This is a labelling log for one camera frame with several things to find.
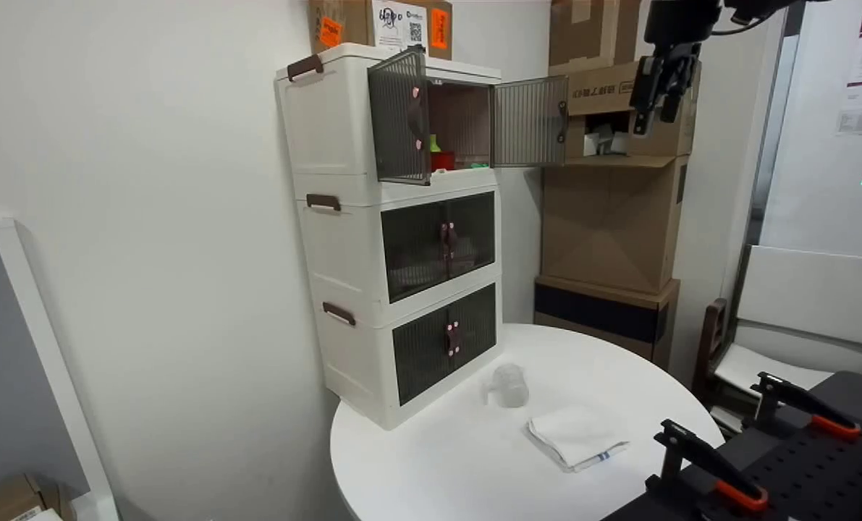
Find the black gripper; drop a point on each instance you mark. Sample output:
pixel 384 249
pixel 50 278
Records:
pixel 680 20

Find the smoked ribbed cabinet door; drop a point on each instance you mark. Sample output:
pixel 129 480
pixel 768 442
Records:
pixel 475 325
pixel 399 119
pixel 528 123
pixel 472 231
pixel 412 253
pixel 422 362

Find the stack of cardboard boxes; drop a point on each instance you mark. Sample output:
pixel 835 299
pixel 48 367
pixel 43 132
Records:
pixel 611 231

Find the red item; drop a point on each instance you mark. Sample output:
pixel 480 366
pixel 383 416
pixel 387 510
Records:
pixel 442 161

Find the green item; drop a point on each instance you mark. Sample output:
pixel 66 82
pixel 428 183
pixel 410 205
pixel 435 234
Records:
pixel 435 144

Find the cardboard box with labels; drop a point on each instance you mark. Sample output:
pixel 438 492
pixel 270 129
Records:
pixel 362 23

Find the clear plastic measuring cup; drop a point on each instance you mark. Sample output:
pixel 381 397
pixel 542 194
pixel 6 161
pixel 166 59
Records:
pixel 509 387

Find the black clamp with orange tip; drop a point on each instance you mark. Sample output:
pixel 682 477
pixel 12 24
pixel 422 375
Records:
pixel 800 405
pixel 706 463

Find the white three-tier storage cabinet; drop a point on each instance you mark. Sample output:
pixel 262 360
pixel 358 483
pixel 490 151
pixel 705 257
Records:
pixel 344 239

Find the folded white cloth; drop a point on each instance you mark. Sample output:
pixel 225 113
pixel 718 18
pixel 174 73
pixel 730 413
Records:
pixel 575 440

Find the small cardboard box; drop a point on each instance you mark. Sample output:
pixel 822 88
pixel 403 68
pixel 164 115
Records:
pixel 7 501

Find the white chair with wooden frame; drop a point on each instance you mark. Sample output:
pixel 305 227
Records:
pixel 800 318

